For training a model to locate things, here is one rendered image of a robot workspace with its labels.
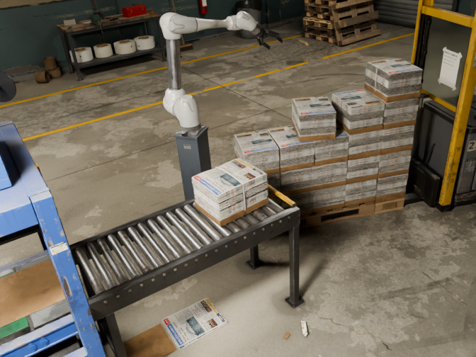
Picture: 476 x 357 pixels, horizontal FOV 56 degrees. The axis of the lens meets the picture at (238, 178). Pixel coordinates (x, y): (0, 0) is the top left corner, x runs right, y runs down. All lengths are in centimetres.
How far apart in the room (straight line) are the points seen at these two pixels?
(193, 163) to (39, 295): 155
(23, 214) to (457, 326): 269
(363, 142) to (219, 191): 157
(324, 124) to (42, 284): 225
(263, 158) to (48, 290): 182
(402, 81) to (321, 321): 190
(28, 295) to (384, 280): 239
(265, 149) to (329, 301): 122
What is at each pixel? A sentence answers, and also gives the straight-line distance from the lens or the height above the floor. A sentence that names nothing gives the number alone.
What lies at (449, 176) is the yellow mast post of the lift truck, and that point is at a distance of 415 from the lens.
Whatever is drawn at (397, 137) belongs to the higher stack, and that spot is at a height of 74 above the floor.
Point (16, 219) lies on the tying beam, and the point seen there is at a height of 150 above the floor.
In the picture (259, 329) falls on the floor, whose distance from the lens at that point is 317.
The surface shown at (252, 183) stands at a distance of 269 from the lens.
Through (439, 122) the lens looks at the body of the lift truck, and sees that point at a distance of 439.
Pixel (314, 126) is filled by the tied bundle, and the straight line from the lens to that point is 352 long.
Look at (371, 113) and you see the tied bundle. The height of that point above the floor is 99.
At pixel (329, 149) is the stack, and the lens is 366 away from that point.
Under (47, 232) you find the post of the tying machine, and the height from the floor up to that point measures 140.
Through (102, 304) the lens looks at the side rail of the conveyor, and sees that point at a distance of 243.
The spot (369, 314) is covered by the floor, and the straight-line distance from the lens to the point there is 330.
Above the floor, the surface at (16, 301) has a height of 80.
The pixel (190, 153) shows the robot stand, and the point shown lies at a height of 85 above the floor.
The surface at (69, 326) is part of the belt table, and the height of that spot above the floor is 77.
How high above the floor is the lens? 240
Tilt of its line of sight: 30 degrees down
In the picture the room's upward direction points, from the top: 5 degrees counter-clockwise
